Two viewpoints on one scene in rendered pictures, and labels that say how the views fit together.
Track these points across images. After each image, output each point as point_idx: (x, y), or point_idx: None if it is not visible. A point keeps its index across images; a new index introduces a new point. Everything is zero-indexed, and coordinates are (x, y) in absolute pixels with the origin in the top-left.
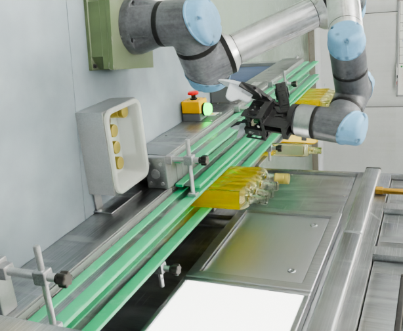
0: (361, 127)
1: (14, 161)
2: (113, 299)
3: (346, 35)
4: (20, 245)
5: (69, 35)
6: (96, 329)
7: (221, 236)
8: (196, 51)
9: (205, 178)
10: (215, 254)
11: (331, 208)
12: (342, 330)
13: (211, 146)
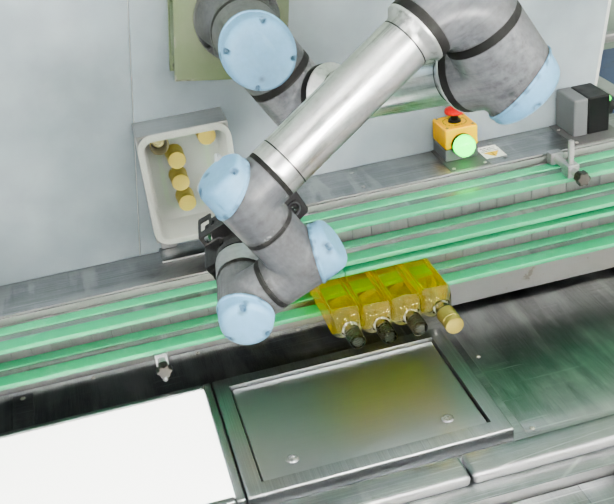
0: (232, 322)
1: (10, 171)
2: (56, 365)
3: (206, 183)
4: (13, 261)
5: (130, 24)
6: None
7: (332, 356)
8: (250, 91)
9: None
10: (284, 377)
11: (562, 409)
12: None
13: (355, 221)
